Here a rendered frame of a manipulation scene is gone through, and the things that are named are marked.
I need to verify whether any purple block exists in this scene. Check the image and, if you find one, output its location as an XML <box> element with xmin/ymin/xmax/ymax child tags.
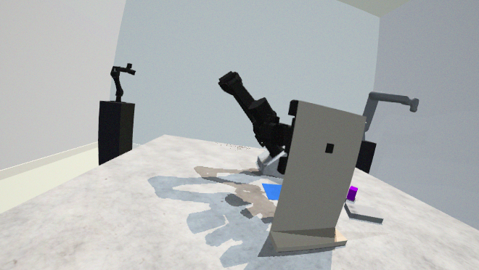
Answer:
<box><xmin>346</xmin><ymin>186</ymin><xmax>358</xmax><ymax>201</ymax></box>

